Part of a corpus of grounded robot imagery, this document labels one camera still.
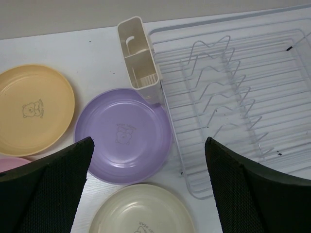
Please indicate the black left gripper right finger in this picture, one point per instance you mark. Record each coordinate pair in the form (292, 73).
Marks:
(252, 198)

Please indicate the purple plastic plate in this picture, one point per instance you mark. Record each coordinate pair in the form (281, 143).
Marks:
(132, 138)

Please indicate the cream cutlery holder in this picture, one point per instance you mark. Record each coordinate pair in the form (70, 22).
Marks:
(139, 61)

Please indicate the white wire dish rack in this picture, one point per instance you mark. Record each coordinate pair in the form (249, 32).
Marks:
(246, 83)

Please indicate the pink plastic plate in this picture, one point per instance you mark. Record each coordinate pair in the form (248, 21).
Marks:
(9, 163)

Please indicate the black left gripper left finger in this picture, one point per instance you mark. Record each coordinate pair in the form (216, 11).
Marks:
(43, 196)

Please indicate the yellow plastic plate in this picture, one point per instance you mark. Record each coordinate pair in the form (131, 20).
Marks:
(37, 105)

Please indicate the cream plastic plate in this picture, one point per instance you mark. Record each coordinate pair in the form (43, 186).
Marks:
(142, 208)

